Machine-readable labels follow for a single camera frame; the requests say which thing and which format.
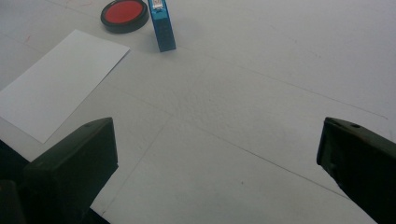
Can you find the round red ink pad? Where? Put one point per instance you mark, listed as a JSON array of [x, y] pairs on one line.
[[124, 14]]

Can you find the white paper sheet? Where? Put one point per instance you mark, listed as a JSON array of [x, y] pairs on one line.
[[59, 84]]

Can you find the blue stamp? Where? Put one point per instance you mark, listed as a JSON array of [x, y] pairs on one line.
[[162, 29]]

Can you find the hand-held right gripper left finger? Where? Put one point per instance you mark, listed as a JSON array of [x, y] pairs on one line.
[[74, 165]]

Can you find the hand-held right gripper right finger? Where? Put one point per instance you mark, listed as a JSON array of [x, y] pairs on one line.
[[364, 161]]

